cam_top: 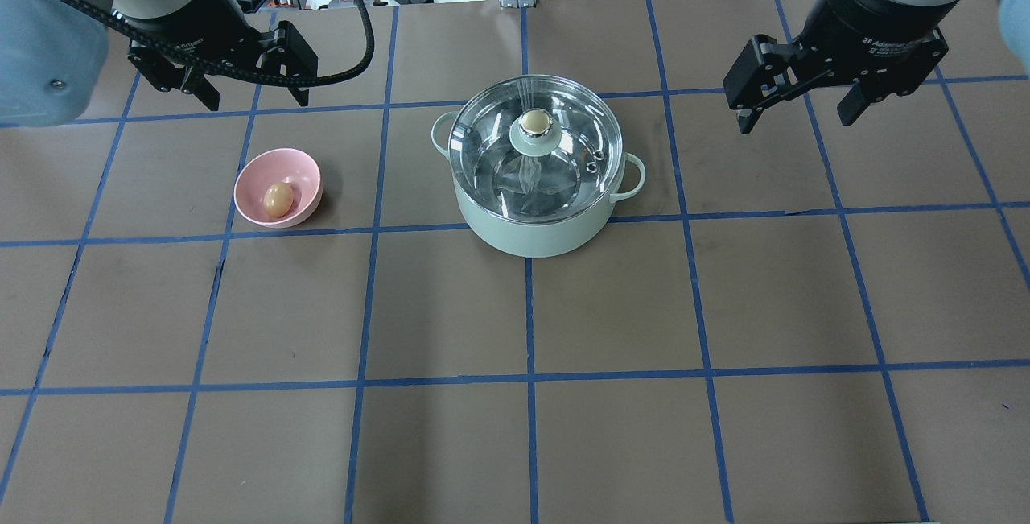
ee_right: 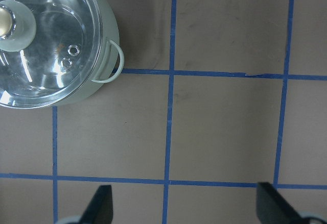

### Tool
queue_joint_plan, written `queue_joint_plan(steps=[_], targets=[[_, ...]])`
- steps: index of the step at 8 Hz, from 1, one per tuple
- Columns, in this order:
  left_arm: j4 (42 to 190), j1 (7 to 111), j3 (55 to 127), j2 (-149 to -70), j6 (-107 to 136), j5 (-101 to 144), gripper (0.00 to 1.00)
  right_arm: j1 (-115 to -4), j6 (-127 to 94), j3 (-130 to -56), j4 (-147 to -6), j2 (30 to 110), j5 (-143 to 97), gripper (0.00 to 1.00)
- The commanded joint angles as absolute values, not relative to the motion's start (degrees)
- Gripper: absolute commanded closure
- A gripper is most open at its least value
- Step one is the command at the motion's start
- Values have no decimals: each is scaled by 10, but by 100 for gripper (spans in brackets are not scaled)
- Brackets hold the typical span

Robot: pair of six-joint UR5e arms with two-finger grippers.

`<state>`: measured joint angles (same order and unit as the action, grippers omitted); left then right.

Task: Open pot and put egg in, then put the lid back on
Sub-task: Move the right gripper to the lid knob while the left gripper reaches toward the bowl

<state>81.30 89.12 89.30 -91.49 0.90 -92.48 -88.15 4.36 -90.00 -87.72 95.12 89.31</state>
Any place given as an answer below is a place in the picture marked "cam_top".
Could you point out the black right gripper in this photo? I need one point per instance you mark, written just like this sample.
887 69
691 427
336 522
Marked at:
875 18

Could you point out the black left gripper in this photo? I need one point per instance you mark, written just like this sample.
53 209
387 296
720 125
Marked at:
187 18

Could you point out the brown egg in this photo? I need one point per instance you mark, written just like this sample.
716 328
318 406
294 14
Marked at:
278 200

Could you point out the glass pot lid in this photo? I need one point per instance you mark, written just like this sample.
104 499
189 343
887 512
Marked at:
534 150

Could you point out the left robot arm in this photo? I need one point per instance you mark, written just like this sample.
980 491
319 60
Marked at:
52 54

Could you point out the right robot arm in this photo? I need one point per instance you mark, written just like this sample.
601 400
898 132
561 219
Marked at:
1012 23

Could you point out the pale green cooking pot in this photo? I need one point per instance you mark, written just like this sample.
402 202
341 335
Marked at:
545 241

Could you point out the pink bowl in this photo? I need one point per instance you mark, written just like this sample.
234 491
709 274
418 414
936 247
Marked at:
289 165

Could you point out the brown paper table mat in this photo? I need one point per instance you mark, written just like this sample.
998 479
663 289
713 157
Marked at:
810 323

